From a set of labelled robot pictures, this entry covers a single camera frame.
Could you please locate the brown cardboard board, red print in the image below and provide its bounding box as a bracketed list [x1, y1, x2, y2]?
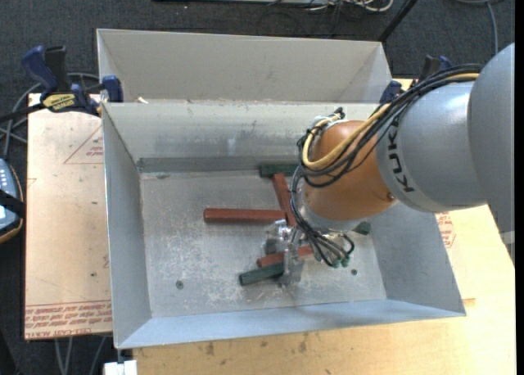
[24, 93, 478, 341]

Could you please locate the red-brown flat block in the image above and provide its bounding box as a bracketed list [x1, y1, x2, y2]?
[255, 245, 315, 269]
[203, 207, 288, 226]
[271, 173, 299, 228]

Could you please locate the grey metal bin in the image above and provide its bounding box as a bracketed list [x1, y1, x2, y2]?
[96, 28, 467, 350]

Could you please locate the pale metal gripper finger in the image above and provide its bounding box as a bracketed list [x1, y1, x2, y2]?
[279, 259, 293, 290]
[291, 257, 306, 285]

